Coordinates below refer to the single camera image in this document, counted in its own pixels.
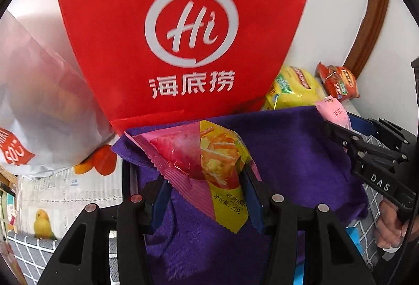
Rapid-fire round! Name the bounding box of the small pink snack packet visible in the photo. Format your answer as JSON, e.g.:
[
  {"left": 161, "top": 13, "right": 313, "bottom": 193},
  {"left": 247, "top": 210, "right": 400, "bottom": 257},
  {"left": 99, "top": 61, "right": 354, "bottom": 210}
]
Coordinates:
[{"left": 315, "top": 96, "right": 351, "bottom": 130}]

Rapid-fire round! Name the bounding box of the pink yellow fries snack packet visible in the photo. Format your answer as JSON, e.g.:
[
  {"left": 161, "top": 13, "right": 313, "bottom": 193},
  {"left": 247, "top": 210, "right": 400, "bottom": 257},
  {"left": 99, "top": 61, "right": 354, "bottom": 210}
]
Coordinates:
[{"left": 125, "top": 120, "right": 260, "bottom": 233}]

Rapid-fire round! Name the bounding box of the right human hand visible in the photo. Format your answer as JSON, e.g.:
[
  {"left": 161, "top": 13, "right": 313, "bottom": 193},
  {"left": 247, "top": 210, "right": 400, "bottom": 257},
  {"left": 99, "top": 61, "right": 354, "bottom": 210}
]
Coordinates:
[{"left": 374, "top": 199, "right": 408, "bottom": 249}]

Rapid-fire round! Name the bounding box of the blue tissue pack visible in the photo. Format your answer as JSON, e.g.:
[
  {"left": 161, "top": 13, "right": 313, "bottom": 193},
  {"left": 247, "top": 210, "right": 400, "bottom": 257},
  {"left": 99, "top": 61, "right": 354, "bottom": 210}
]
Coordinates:
[{"left": 293, "top": 228, "right": 363, "bottom": 285}]

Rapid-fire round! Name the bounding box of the purple towel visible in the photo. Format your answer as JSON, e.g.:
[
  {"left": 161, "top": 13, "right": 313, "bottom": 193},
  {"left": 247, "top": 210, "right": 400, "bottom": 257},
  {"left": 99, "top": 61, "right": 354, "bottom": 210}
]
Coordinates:
[{"left": 111, "top": 105, "right": 370, "bottom": 285}]

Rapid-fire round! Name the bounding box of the printed newspaper sheet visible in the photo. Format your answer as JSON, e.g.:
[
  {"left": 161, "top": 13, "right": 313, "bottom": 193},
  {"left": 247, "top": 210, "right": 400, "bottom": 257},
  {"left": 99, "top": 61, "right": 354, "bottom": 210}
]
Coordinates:
[{"left": 16, "top": 141, "right": 122, "bottom": 239}]

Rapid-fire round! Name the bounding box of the orange chips bag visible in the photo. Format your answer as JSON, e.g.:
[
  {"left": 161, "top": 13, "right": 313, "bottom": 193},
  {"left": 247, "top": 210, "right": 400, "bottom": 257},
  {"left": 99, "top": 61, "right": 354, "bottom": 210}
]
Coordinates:
[{"left": 315, "top": 62, "right": 360, "bottom": 101}]

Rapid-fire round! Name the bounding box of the yellow chips bag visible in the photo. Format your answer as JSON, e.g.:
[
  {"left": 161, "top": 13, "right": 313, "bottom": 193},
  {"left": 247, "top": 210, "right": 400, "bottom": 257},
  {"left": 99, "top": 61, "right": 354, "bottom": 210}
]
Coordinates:
[{"left": 262, "top": 66, "right": 327, "bottom": 111}]

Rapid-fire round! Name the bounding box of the white plastic Miniso bag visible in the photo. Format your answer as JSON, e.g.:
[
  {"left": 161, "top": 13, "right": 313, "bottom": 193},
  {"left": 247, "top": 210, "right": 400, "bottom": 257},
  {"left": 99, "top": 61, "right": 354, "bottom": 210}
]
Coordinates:
[{"left": 1, "top": 12, "right": 113, "bottom": 177}]

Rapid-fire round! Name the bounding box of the red paper shopping bag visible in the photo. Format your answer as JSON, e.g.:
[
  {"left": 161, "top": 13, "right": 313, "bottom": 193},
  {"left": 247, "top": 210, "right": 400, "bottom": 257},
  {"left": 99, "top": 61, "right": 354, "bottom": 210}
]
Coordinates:
[{"left": 58, "top": 0, "right": 307, "bottom": 132}]

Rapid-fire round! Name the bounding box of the brown wooden door frame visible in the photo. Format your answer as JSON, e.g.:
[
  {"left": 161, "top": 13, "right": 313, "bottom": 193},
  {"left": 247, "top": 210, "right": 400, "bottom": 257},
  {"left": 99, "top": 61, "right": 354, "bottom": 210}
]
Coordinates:
[{"left": 344, "top": 0, "right": 389, "bottom": 78}]

